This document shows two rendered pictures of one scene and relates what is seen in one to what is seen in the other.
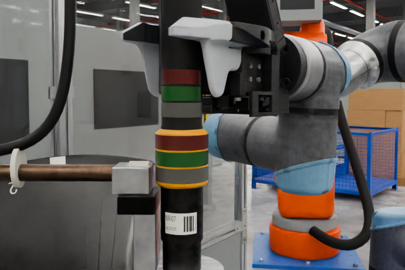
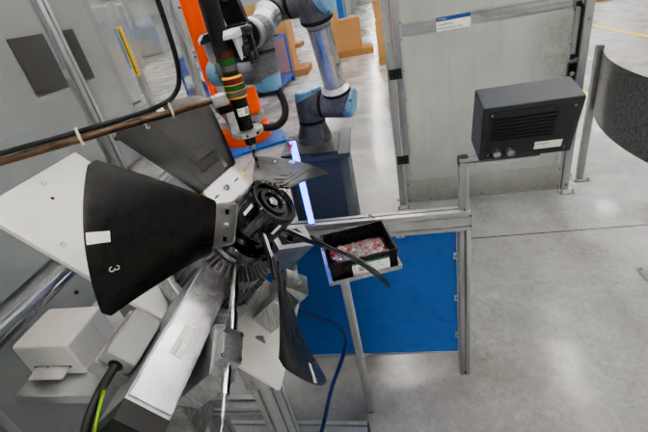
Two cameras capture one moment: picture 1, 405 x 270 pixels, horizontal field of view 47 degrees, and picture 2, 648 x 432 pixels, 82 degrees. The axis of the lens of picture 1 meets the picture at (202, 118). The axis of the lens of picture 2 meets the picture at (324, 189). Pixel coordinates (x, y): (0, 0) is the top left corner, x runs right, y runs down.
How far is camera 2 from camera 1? 47 cm
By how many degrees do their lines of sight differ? 34
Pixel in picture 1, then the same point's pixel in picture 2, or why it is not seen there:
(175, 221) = (241, 111)
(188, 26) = (229, 35)
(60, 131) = (86, 99)
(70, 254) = (194, 142)
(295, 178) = (265, 85)
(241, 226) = not seen: hidden behind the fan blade
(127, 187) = (220, 103)
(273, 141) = (250, 70)
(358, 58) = (269, 11)
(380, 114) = not seen: hidden behind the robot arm
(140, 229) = (229, 119)
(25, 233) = (167, 142)
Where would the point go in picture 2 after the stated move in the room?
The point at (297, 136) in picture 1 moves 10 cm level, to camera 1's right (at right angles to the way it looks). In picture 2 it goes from (261, 65) to (295, 56)
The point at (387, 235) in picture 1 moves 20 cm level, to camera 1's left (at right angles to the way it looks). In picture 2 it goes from (304, 103) to (259, 119)
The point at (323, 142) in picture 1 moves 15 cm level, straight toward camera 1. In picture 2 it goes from (273, 65) to (282, 72)
